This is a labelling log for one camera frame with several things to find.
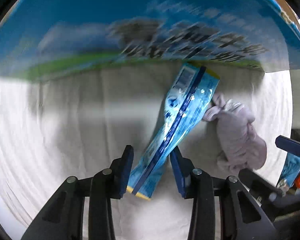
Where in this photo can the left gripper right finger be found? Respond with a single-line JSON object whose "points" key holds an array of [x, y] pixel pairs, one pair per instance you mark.
{"points": [[240, 215]]}

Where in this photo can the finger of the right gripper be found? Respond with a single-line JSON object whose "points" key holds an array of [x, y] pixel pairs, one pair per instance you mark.
{"points": [[288, 145]]}

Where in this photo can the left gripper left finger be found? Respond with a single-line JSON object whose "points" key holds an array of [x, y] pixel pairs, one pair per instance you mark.
{"points": [[62, 216]]}

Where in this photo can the lilac cloth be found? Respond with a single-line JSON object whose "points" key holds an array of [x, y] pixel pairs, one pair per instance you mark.
{"points": [[241, 146]]}

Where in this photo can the blue snack packet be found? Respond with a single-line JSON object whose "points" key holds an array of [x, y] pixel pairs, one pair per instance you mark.
{"points": [[185, 105]]}

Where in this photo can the blue hanging bag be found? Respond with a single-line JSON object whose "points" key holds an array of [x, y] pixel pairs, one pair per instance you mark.
{"points": [[291, 169]]}

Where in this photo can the open cardboard box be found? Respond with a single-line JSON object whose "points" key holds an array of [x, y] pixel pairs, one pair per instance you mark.
{"points": [[42, 39]]}

